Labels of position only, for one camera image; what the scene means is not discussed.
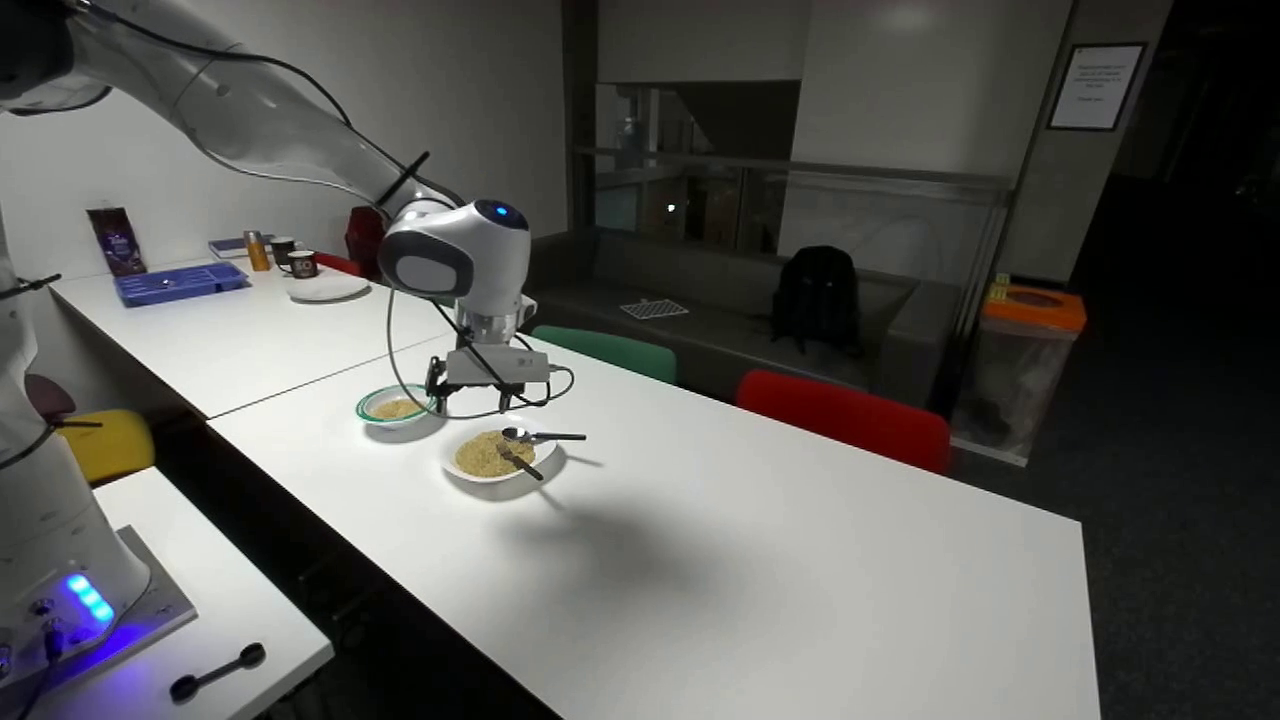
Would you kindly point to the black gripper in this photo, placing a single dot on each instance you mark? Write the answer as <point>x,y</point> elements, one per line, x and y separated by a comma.
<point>504,367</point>

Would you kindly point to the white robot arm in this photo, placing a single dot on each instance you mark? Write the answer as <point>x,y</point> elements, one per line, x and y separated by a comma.
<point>464,259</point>

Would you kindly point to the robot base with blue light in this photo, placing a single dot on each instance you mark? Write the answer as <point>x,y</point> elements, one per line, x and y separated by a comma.
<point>75,589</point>

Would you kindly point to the white oval bowl with grains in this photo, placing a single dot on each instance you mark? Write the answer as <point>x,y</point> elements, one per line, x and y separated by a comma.
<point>479,460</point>

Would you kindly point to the green rimmed round bowl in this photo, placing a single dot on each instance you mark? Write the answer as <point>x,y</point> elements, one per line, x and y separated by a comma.
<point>395,407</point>

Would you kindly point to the metal spoon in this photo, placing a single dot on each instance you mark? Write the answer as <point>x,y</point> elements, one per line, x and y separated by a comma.
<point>537,439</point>

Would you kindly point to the green chair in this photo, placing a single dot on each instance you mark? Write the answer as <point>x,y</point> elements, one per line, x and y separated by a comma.
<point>615,350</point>

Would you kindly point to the paper on sofa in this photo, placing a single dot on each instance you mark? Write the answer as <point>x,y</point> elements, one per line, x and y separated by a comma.
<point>653,311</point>

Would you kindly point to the dark red armchair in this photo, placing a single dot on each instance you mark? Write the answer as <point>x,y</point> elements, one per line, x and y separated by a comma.
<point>360,244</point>

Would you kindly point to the white plate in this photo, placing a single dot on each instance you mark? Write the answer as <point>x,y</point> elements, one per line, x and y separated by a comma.
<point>326,290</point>

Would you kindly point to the dark grey sofa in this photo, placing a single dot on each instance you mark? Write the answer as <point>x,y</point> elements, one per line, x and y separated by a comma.
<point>582,281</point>

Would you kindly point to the black backpack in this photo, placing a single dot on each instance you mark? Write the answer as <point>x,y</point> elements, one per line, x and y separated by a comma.
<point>819,298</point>

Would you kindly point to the blue box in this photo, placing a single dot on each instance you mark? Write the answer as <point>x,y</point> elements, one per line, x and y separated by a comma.
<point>176,281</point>

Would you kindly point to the red chair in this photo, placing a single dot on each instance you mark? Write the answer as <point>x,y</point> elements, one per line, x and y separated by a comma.
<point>846,413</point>

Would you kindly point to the yellow stool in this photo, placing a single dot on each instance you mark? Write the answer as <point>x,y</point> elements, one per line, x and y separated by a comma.
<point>108,442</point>

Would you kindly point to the black dumbbell shaped tool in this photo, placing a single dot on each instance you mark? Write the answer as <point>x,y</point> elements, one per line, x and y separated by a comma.
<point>191,685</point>

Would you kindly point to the orange lidded bin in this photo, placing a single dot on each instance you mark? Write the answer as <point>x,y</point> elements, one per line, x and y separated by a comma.
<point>1018,362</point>

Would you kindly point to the framed wall notice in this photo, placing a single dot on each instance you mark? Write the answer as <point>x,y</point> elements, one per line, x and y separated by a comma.
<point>1095,84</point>

